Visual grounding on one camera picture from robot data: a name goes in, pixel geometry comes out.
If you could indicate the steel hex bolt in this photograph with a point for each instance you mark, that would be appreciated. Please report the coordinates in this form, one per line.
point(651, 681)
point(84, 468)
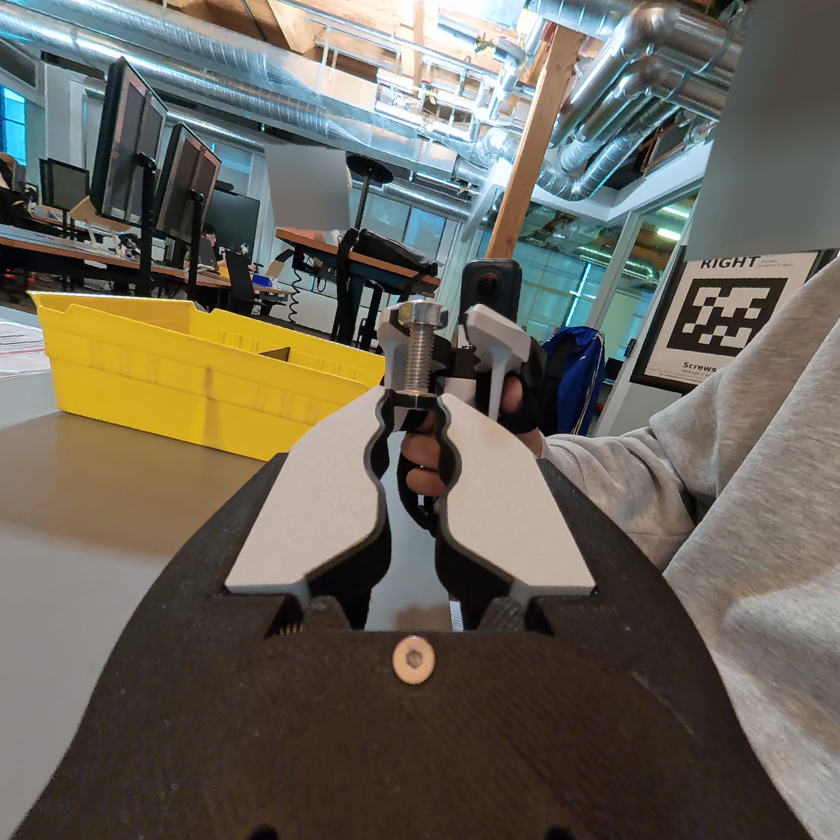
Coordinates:
point(418, 354)

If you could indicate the person's grey hoodie torso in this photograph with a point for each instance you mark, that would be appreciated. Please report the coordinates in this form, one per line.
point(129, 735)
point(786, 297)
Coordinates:
point(774, 525)

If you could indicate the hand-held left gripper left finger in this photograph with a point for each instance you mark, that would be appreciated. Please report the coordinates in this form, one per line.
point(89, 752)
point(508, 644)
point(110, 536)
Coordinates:
point(315, 512)

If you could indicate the long wooden table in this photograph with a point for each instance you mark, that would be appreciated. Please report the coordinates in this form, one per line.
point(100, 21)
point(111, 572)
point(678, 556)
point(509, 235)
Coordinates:
point(79, 253)

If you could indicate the black office chair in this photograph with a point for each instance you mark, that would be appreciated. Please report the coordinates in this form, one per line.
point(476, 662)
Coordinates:
point(246, 282)

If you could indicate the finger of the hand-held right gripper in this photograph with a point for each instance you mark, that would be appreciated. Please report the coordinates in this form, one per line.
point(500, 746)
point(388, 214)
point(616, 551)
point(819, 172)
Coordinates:
point(499, 334)
point(392, 354)

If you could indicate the black computer monitor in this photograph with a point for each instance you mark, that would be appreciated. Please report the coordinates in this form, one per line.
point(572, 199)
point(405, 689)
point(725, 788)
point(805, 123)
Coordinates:
point(62, 184)
point(233, 223)

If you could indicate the wooden post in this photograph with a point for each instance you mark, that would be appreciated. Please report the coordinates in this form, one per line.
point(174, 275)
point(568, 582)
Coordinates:
point(535, 141)

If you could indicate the large dual monitor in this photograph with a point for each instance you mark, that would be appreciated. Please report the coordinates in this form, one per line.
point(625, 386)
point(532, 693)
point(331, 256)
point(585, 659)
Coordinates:
point(128, 141)

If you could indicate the black bag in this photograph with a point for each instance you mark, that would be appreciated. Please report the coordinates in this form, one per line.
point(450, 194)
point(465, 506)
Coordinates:
point(390, 253)

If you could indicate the steel hex nut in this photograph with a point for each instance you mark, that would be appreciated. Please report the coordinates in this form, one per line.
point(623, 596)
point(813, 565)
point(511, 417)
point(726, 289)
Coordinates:
point(415, 400)

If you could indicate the black floor lamp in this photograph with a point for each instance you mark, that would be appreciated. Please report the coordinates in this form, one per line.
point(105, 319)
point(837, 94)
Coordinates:
point(367, 172)

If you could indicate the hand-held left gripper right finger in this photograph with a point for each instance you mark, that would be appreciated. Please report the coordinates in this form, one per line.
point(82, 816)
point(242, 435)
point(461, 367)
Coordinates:
point(512, 512)

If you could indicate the person's right forearm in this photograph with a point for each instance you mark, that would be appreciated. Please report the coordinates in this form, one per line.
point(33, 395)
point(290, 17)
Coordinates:
point(610, 472)

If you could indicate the silver ventilation duct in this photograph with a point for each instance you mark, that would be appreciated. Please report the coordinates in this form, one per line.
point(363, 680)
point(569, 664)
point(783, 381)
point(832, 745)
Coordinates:
point(197, 72)

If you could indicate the printed paper sheet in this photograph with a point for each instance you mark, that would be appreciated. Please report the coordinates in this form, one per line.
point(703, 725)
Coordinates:
point(19, 344)

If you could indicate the small dual monitor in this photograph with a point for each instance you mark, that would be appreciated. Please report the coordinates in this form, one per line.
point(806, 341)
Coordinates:
point(187, 180)

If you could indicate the marker tag poster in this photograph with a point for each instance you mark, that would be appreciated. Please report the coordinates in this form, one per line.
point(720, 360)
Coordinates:
point(722, 315)

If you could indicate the person's right hand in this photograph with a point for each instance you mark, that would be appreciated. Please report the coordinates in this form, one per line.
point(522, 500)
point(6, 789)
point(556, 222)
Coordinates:
point(423, 459)

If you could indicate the blue jacket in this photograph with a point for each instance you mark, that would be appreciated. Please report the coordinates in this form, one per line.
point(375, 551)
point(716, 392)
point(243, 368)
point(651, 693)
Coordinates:
point(577, 380)

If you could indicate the yellow plastic bin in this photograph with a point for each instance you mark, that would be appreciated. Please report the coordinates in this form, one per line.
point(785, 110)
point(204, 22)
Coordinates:
point(164, 374)

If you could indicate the wooden standing desk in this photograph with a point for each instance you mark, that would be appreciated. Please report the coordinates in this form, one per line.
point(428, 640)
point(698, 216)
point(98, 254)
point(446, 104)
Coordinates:
point(315, 246)

